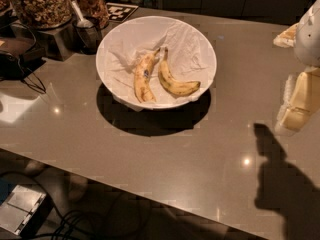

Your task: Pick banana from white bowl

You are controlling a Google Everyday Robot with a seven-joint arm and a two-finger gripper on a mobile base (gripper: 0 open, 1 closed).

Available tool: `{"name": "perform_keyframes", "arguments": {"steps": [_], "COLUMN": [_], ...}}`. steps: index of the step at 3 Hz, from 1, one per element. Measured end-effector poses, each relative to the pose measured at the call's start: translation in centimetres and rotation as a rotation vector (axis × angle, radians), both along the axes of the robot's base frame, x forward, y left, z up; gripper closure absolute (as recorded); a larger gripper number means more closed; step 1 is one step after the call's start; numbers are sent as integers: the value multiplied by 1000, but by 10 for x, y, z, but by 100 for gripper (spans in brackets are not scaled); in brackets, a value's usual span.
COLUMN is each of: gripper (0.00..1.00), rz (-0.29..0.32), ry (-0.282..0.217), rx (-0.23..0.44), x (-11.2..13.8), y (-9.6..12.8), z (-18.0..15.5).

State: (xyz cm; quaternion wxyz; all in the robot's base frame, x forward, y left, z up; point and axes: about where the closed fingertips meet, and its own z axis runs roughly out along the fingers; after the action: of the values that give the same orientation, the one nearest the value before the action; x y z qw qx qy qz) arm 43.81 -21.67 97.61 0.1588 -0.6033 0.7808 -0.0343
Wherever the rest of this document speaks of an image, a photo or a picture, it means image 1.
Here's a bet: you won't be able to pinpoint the black white fiducial marker card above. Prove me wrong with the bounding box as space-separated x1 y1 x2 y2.
107 2 138 22

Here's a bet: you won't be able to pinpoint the grey metal box on floor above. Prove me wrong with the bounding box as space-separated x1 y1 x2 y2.
0 185 47 237

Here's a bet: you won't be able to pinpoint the black floor cables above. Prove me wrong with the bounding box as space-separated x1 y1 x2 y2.
0 170 151 240

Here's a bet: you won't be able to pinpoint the black device with cables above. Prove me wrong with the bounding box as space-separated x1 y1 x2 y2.
0 23 46 94

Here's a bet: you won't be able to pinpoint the black cup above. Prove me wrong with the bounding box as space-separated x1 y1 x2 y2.
72 16 102 55

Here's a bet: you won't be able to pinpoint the white bowl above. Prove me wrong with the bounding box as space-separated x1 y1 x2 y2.
95 15 218 111

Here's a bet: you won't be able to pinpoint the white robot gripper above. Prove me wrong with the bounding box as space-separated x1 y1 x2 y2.
273 0 320 134

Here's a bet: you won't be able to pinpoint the metal stand block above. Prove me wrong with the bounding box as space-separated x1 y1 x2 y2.
35 23 75 61

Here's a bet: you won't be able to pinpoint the spotted banana with sticker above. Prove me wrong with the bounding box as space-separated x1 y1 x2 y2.
134 49 160 103

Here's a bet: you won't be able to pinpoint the white paper towel liner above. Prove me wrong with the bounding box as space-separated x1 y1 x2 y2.
105 19 214 112

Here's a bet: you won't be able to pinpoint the small glass jar of nuts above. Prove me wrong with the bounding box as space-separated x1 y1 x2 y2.
77 0 109 29

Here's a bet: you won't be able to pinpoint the white plastic spoon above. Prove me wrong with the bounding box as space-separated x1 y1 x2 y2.
69 0 93 28

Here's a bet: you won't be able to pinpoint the large glass jar of nuts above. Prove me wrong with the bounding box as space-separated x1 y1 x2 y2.
10 0 72 30

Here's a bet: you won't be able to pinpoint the yellow curved banana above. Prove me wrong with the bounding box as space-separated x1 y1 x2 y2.
158 48 201 96

